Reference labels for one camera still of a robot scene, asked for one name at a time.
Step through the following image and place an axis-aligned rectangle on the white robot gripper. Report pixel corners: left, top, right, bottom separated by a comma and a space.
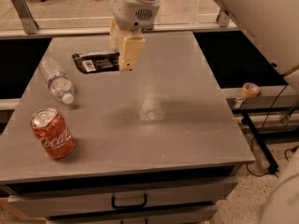
109, 0, 160, 71

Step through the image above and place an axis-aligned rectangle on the black rxbar chocolate wrapper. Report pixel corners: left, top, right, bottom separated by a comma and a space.
72, 51, 120, 75

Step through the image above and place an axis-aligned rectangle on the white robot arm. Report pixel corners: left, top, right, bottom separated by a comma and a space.
110, 0, 299, 224

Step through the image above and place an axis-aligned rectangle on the clear plastic water bottle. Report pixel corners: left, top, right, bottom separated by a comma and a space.
38, 57, 75, 105

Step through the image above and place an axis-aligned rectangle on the red coca-cola can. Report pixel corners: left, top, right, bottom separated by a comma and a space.
31, 107, 75, 160

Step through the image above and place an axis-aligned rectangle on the orange tape roll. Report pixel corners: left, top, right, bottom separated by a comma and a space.
242, 82, 261, 98

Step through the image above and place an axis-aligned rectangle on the grey upper drawer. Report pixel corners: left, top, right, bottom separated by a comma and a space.
8, 176, 237, 217

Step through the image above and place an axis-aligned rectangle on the grey drawer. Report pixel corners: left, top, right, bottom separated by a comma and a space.
46, 205, 218, 224
8, 176, 237, 217

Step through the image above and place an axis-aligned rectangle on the grey lower drawer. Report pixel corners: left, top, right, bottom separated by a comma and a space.
46, 205, 218, 224

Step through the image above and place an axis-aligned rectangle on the black metal table leg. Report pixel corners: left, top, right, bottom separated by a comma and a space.
241, 111, 278, 175

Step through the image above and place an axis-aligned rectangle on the right metal railing bracket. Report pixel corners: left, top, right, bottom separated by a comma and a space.
216, 9, 230, 27

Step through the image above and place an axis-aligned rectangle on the metal railing bracket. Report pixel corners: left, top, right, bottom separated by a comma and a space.
216, 9, 230, 27
11, 0, 39, 35

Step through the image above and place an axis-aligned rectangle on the left metal railing bracket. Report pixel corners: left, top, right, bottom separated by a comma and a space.
11, 0, 39, 35

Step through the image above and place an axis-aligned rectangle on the black floor cable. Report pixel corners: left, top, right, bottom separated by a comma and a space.
246, 84, 299, 177

